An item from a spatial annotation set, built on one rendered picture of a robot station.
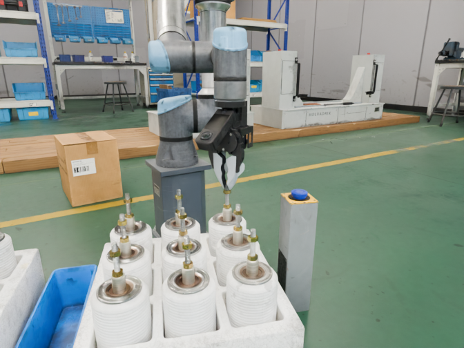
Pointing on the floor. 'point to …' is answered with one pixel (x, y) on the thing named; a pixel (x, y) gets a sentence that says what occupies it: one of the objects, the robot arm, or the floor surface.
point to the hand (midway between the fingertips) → (225, 184)
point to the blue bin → (59, 308)
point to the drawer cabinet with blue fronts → (154, 79)
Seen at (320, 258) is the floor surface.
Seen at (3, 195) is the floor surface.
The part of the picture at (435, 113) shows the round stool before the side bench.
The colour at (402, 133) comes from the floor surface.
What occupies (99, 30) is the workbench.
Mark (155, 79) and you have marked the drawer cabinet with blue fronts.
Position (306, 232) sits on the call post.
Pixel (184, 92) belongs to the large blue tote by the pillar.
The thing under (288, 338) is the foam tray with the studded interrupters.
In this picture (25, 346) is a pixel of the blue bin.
